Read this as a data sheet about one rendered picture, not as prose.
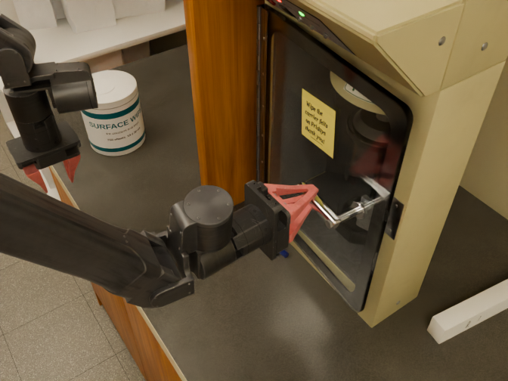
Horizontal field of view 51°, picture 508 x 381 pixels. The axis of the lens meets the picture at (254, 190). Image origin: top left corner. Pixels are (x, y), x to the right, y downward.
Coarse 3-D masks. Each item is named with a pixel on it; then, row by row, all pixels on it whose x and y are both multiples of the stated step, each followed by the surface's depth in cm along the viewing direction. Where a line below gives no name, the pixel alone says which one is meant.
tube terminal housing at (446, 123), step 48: (480, 0) 50; (336, 48) 67; (480, 48) 55; (432, 96) 57; (480, 96) 62; (432, 144) 62; (432, 192) 70; (384, 240) 75; (432, 240) 81; (384, 288) 81
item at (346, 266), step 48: (288, 48) 73; (288, 96) 78; (336, 96) 67; (384, 96) 59; (288, 144) 83; (336, 144) 71; (384, 144) 62; (336, 192) 76; (384, 192) 66; (336, 240) 81; (336, 288) 87
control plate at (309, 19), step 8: (272, 0) 65; (280, 8) 67; (288, 8) 62; (296, 8) 56; (296, 16) 63; (312, 16) 53; (312, 24) 60; (320, 24) 55; (320, 32) 61; (328, 32) 56; (336, 40) 58; (344, 48) 60
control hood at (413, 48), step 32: (288, 0) 56; (320, 0) 49; (352, 0) 48; (384, 0) 48; (416, 0) 48; (448, 0) 48; (352, 32) 47; (384, 32) 45; (416, 32) 47; (448, 32) 50; (384, 64) 51; (416, 64) 50
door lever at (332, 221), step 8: (304, 192) 74; (312, 200) 73; (320, 200) 72; (312, 208) 73; (320, 208) 72; (328, 208) 71; (352, 208) 72; (360, 208) 71; (328, 216) 70; (336, 216) 70; (344, 216) 71; (352, 216) 71; (360, 216) 72; (328, 224) 70; (336, 224) 70
